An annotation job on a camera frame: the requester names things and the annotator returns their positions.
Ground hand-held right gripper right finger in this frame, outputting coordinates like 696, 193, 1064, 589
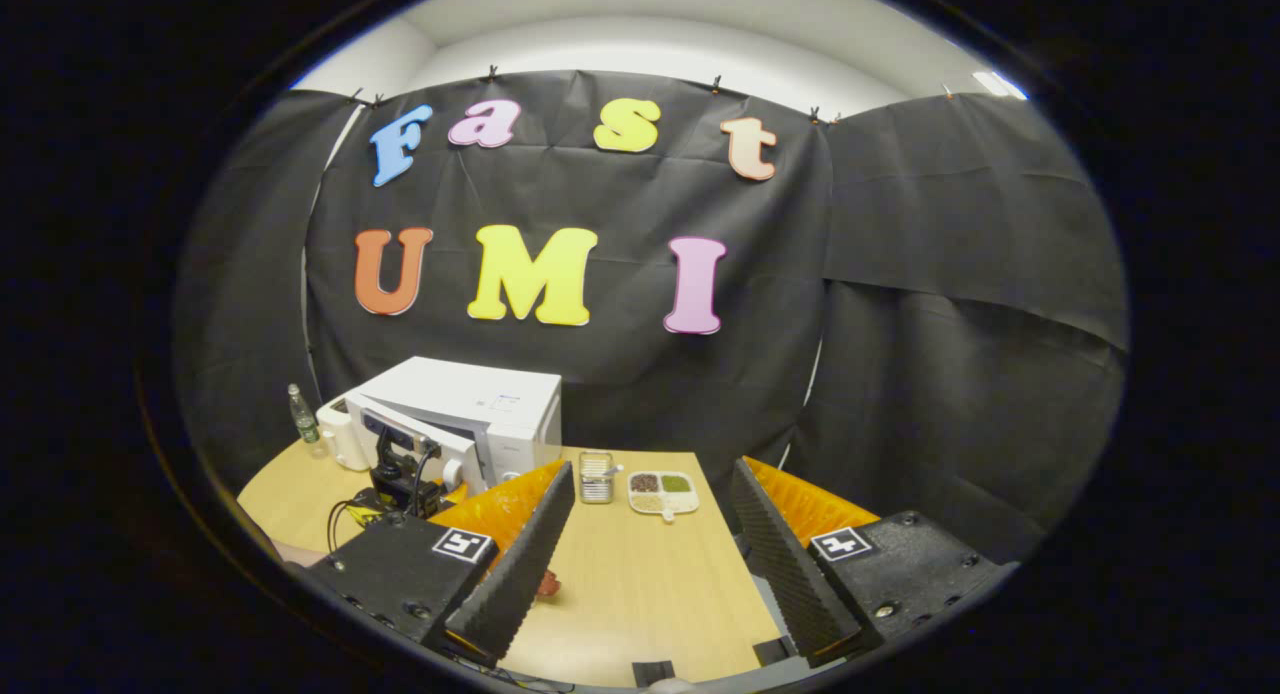
730, 457, 1013, 670

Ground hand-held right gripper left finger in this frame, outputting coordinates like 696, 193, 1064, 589
308, 461, 577, 667

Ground white microwave oven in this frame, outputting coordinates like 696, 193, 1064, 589
343, 356, 564, 497

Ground clear plastic bottle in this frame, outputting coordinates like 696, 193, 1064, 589
288, 383, 322, 446

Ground divided dish of beans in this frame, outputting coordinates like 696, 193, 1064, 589
627, 470, 701, 524

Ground black cable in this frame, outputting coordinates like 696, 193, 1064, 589
327, 496, 367, 554

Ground metal wire basket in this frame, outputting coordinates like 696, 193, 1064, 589
578, 451, 617, 506

